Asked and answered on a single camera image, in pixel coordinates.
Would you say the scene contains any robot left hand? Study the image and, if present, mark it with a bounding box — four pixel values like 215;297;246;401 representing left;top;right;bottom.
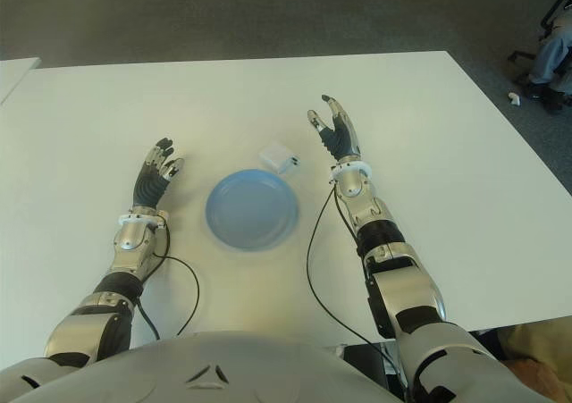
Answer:
132;137;186;210

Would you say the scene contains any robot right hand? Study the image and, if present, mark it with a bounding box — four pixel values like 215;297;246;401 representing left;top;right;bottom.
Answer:
307;94;362;163

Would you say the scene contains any white charger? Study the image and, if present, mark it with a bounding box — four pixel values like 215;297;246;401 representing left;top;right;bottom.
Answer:
258;141;301;174

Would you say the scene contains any blue plate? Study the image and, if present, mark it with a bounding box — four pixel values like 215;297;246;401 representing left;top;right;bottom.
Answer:
205;168;300;253

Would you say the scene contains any white side table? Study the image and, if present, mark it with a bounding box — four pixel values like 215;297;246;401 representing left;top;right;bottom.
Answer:
0;56;41;105

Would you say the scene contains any grey robot torso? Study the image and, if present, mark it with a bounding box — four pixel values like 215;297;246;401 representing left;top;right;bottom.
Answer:
84;331;406;403

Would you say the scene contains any black office chair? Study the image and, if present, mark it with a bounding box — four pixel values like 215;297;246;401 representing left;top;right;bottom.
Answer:
507;0;572;91

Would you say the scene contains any tan object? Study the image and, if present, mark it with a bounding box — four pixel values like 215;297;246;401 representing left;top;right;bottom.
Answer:
477;322;572;403

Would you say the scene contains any thin black cable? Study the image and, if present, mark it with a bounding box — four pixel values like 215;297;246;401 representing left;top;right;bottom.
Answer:
151;223;201;337
306;183;403;377

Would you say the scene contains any thick black cable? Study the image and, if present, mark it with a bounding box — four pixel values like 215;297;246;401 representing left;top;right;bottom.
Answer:
136;299;161;341

